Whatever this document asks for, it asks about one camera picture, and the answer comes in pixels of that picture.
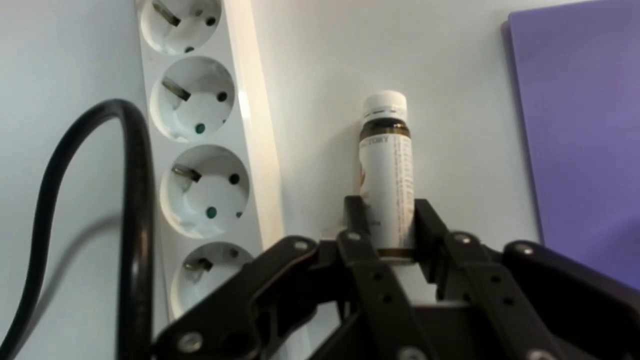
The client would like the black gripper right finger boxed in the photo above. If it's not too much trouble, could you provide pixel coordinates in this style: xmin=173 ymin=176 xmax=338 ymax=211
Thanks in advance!
xmin=409 ymin=197 xmax=640 ymax=360

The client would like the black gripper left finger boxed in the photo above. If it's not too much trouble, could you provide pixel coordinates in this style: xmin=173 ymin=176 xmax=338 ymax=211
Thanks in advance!
xmin=152 ymin=194 xmax=435 ymax=360

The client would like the white bottle brown band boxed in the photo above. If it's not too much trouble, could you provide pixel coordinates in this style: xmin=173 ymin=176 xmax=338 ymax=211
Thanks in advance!
xmin=356 ymin=90 xmax=418 ymax=266

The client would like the white power strip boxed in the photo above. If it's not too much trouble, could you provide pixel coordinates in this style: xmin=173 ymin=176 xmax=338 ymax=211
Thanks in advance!
xmin=134 ymin=0 xmax=287 ymax=324

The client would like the purple mat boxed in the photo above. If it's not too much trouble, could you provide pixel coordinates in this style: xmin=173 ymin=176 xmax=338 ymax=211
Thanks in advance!
xmin=502 ymin=0 xmax=640 ymax=293

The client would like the black power cable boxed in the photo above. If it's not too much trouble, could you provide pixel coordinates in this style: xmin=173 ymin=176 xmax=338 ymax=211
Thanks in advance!
xmin=0 ymin=98 xmax=159 ymax=360

